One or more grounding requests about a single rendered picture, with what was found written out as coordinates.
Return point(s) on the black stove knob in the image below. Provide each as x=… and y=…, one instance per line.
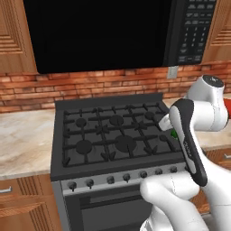
x=110, y=180
x=173, y=169
x=72, y=185
x=126, y=177
x=158, y=171
x=143, y=174
x=89, y=182

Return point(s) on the red bowl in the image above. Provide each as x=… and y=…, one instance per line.
x=228, y=108

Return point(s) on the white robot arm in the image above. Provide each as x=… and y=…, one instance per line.
x=210, y=111

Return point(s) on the grey wall socket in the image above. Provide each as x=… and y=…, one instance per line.
x=172, y=72

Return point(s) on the green cup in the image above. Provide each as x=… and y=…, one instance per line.
x=173, y=134

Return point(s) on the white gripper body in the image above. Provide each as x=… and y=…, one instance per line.
x=164, y=122

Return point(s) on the dark grey oven door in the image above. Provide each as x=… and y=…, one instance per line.
x=108, y=215

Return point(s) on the dark grey gas stove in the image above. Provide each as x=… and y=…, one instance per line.
x=114, y=135

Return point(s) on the black microwave oven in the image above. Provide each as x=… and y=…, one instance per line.
x=99, y=33

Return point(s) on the wooden wall cupboard door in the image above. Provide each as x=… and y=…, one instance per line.
x=13, y=36
x=219, y=33

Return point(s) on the wooden drawer front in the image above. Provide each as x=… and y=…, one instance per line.
x=27, y=189
x=221, y=158

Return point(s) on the wooden base cupboard door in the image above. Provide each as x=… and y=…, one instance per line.
x=201, y=203
x=27, y=218

